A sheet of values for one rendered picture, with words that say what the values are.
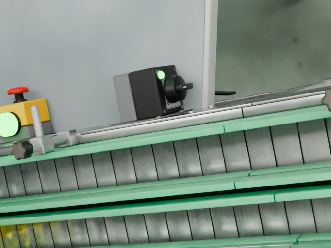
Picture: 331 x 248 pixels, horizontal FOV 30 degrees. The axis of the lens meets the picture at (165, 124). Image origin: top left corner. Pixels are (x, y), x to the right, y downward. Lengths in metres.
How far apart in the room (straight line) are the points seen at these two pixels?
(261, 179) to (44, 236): 0.46
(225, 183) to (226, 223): 0.12
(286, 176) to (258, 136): 0.11
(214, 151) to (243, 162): 0.05
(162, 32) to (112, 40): 0.10
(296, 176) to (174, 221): 0.25
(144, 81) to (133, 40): 0.13
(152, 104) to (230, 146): 0.17
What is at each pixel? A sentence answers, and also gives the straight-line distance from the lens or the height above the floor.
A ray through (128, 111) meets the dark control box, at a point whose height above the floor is 0.83.
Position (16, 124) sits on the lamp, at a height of 0.84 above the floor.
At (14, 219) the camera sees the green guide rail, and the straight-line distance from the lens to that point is 1.02.
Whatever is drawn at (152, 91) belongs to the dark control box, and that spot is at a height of 0.84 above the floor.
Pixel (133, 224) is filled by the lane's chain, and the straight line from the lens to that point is 0.99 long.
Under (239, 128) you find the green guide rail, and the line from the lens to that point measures 0.78.
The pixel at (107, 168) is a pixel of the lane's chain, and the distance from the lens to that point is 0.99.
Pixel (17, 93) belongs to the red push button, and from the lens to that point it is 1.19.
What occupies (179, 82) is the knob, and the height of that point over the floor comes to 0.80.
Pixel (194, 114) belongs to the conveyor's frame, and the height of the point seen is 0.88.
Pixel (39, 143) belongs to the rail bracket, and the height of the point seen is 0.97.
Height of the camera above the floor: 1.69
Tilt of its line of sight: 61 degrees down
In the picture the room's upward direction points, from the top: 107 degrees counter-clockwise
